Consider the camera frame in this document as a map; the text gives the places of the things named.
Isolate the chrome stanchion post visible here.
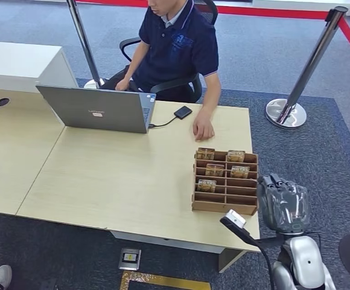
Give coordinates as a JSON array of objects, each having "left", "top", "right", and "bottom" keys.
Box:
[
  {"left": 66, "top": 0, "right": 106, "bottom": 89},
  {"left": 265, "top": 5, "right": 349, "bottom": 130}
]

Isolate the black external drive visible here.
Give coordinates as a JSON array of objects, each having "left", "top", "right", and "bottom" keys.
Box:
[{"left": 173, "top": 105, "right": 193, "bottom": 120}]

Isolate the white shoe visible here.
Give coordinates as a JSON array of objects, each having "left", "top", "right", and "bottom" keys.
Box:
[{"left": 0, "top": 265, "right": 13, "bottom": 290}]

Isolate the gold hotel card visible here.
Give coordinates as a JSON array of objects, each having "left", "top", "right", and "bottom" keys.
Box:
[
  {"left": 196, "top": 147, "right": 216, "bottom": 161},
  {"left": 229, "top": 166, "right": 250, "bottom": 179},
  {"left": 196, "top": 179, "right": 217, "bottom": 193},
  {"left": 226, "top": 150, "right": 246, "bottom": 163},
  {"left": 204, "top": 163, "right": 225, "bottom": 178}
]

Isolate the gold floor tape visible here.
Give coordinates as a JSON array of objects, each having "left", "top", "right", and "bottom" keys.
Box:
[{"left": 119, "top": 271, "right": 211, "bottom": 290}]

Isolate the metal floor outlet box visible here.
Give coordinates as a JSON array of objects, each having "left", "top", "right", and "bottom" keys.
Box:
[{"left": 118, "top": 247, "right": 142, "bottom": 272}]

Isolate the grey laptop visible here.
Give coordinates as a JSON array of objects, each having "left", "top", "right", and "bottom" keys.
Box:
[{"left": 36, "top": 85, "right": 157, "bottom": 135}]

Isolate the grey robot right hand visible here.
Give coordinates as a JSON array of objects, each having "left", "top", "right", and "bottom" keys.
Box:
[{"left": 257, "top": 174, "right": 311, "bottom": 235}]

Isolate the black drive cable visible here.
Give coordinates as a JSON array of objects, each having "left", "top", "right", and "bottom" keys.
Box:
[{"left": 148, "top": 115, "right": 178, "bottom": 129}]

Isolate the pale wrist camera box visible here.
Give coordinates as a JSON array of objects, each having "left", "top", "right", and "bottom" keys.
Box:
[{"left": 225, "top": 208, "right": 247, "bottom": 230}]

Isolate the black camera bracket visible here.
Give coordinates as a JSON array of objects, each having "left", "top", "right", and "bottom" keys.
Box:
[{"left": 219, "top": 216, "right": 284, "bottom": 249}]

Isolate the wooden card rack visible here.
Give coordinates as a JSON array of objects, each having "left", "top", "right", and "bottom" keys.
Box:
[{"left": 191, "top": 148, "right": 259, "bottom": 217}]

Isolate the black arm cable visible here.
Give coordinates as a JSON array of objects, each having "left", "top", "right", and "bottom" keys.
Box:
[{"left": 258, "top": 244, "right": 276, "bottom": 290}]

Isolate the white cabinet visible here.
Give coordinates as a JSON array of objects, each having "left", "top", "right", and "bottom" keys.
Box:
[{"left": 0, "top": 40, "right": 79, "bottom": 94}]

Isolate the black office chair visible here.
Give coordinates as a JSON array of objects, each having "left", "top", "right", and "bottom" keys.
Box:
[{"left": 119, "top": 0, "right": 219, "bottom": 104}]

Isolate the white desk underframe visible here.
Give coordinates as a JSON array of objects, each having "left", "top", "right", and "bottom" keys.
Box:
[{"left": 109, "top": 230, "right": 247, "bottom": 274}]

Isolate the person's right hand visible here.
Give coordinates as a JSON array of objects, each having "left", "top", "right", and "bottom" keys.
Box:
[{"left": 115, "top": 77, "right": 131, "bottom": 92}]

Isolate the person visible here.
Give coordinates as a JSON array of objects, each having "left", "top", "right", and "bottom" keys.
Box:
[{"left": 101, "top": 0, "right": 222, "bottom": 141}]

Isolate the person's left hand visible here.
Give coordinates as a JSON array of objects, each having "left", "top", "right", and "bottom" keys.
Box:
[{"left": 192, "top": 109, "right": 216, "bottom": 141}]

